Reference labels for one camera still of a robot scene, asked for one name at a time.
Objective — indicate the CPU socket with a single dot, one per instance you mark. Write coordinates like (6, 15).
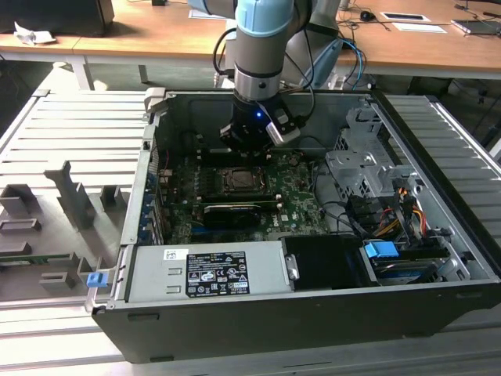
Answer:
(219, 184)

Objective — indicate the green motherboard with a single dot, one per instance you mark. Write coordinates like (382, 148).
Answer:
(301, 196)

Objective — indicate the black graphics card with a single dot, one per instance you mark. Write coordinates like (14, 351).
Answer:
(231, 217)

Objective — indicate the metal disk bay cage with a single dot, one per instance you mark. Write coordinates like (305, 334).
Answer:
(352, 172)

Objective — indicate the wooden desk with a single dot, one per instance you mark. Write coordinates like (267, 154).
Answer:
(156, 35)

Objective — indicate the black drive connector block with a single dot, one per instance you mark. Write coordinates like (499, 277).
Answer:
(362, 209)

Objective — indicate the small black desk item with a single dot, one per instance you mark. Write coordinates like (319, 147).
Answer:
(158, 2)

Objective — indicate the black computer mouse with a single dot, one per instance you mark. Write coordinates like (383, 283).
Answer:
(367, 16)

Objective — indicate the grey power supply unit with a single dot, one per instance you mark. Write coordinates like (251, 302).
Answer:
(152, 274)

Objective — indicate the blue disk carrier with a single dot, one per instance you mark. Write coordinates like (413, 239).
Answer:
(379, 250)

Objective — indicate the black PC case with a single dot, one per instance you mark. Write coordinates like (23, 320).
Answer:
(274, 329)

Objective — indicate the white paper sheet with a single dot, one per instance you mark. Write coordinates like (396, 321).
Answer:
(420, 27)

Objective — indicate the blue plastic latch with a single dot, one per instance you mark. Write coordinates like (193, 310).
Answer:
(96, 280)

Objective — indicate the hard disk drive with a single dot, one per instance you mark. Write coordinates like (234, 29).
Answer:
(407, 272)

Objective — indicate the grey parts rack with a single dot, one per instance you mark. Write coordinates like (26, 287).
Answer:
(58, 243)

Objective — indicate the black computer box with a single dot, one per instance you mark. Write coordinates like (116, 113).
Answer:
(51, 15)

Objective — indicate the crumpled white paper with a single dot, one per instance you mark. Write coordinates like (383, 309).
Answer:
(29, 36)

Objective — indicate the grey laptop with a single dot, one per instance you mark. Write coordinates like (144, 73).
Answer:
(477, 26)

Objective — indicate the green RAM stick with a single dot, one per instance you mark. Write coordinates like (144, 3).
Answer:
(23, 258)

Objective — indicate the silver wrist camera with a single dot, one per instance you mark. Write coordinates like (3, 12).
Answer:
(280, 137)

